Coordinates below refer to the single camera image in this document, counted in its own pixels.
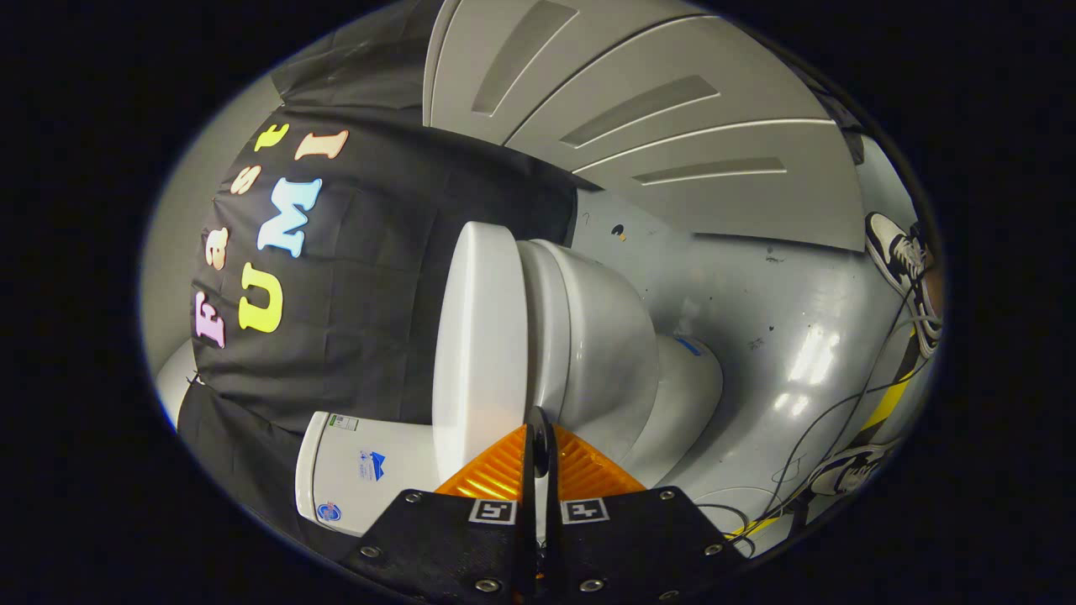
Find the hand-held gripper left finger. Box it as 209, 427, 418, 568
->
340, 408, 541, 605

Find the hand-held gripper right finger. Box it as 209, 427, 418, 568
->
540, 408, 751, 605

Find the person's black and white shoe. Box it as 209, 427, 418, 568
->
866, 212, 942, 358
809, 445, 889, 497

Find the yellow floor tape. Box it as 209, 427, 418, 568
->
727, 332, 919, 540

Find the black backdrop cloth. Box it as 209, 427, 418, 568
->
172, 0, 581, 560

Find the white cabinet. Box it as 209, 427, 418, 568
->
423, 0, 867, 253

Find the bundle of thin cables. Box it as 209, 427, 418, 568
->
698, 269, 936, 557

